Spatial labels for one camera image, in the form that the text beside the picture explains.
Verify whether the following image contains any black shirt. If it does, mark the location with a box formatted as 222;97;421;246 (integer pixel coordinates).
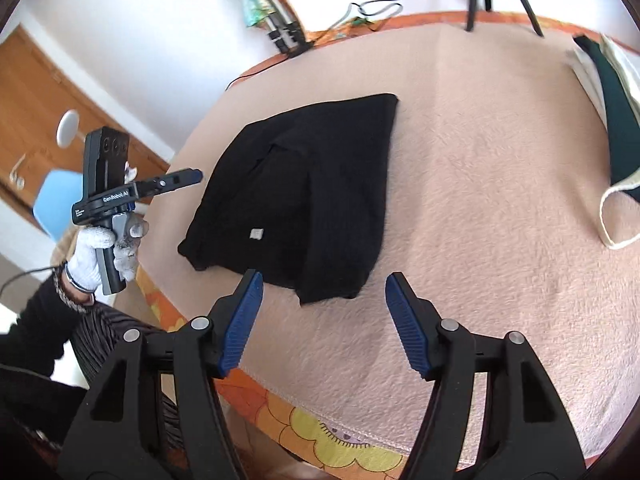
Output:
177;93;399;304

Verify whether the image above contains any left forearm black sleeve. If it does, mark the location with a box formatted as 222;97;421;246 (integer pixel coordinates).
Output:
1;266;96;377

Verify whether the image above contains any left hand white glove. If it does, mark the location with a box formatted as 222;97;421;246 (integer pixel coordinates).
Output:
61;212;149;304

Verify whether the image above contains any blue chair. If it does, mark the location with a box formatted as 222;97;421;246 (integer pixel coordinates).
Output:
32;169;82;242

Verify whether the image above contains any white desk lamp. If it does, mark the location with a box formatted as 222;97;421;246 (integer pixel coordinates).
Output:
8;108;87;187

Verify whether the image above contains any grey striped cloth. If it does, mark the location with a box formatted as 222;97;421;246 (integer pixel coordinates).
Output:
70;304;188;469

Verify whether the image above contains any wooden door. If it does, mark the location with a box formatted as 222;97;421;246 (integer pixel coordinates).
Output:
0;24;172;219

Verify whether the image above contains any orange floral bed sheet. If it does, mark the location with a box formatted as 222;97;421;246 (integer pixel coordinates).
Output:
134;8;640;480

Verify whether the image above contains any grey folded tripod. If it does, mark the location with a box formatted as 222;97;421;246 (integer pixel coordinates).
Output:
265;0;314;58

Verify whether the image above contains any white folded top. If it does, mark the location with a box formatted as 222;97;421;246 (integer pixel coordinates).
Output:
567;35;639;250

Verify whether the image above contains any dark green folded garment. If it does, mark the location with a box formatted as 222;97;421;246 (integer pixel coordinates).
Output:
574;35;639;184

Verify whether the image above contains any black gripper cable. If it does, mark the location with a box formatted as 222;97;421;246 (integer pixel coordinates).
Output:
0;263;66;296

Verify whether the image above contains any black ring light cable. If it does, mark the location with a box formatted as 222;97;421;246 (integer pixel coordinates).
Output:
224;0;417;92

